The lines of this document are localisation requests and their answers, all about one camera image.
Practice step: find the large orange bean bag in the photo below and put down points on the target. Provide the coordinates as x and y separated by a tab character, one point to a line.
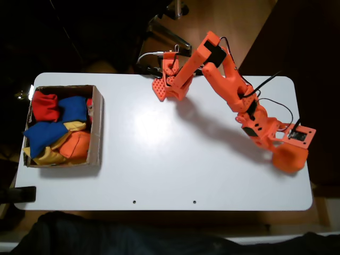
290	160

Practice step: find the cardboard box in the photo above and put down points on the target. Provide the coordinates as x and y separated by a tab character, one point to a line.
97	127

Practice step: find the yellow bean bag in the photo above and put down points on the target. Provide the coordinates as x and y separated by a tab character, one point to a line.
77	126
50	159

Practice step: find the orange bean bag black stitching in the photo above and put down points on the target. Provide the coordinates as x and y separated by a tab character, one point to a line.
75	144

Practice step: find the square blue bean bag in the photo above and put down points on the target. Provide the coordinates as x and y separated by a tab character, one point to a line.
73	109

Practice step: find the large red bean bag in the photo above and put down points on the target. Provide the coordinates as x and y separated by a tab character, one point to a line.
45	106

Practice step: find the pointed blue bean bag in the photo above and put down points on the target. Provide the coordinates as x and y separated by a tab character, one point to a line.
42	135

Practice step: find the black glossy clamp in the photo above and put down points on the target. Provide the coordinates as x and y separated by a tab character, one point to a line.
151	71

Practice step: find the metal chair base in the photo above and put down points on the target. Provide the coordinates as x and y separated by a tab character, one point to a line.
172	35

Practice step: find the person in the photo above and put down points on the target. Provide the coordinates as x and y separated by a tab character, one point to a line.
106	236

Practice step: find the black flat table clamp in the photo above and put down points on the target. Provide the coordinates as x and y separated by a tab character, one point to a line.
21	194

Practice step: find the orange camera mount with camera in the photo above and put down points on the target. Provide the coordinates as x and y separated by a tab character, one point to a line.
298	136

